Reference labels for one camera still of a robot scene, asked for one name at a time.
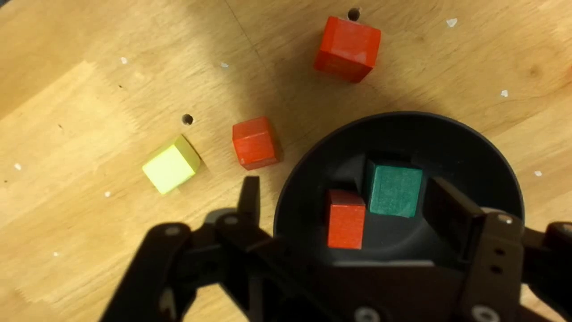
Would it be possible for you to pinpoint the black bowl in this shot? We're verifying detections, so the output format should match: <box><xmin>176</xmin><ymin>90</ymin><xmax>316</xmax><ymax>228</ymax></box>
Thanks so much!
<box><xmin>271</xmin><ymin>111</ymin><xmax>527</xmax><ymax>270</ymax></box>

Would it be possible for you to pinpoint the large red wooden block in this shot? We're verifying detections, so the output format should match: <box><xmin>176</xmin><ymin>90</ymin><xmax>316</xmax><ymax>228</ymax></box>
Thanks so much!
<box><xmin>312</xmin><ymin>15</ymin><xmax>382</xmax><ymax>84</ymax></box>

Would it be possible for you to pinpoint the red rounded wooden block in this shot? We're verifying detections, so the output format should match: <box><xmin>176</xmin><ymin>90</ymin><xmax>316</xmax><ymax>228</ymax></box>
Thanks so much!
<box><xmin>230</xmin><ymin>115</ymin><xmax>282</xmax><ymax>172</ymax></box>

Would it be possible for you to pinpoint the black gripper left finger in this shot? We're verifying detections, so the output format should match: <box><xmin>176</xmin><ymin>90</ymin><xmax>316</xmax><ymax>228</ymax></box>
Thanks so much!
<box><xmin>98</xmin><ymin>176</ymin><xmax>335</xmax><ymax>322</ymax></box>

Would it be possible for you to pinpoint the red wooden cube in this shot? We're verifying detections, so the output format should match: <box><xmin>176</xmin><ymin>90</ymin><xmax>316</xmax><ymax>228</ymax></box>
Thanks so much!
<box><xmin>325</xmin><ymin>188</ymin><xmax>367</xmax><ymax>253</ymax></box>

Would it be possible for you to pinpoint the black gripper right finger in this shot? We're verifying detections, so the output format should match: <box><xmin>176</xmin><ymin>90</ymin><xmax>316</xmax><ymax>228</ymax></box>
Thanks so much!
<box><xmin>425</xmin><ymin>176</ymin><xmax>572</xmax><ymax>322</ymax></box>

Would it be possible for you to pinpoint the green wooden cube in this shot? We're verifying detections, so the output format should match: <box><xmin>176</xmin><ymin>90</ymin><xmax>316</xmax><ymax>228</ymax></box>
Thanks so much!
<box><xmin>366</xmin><ymin>161</ymin><xmax>425</xmax><ymax>220</ymax></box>

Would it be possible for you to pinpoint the pale yellow wooden cube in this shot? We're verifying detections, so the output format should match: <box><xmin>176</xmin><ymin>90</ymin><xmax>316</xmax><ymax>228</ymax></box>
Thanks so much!
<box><xmin>140</xmin><ymin>135</ymin><xmax>205</xmax><ymax>197</ymax></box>

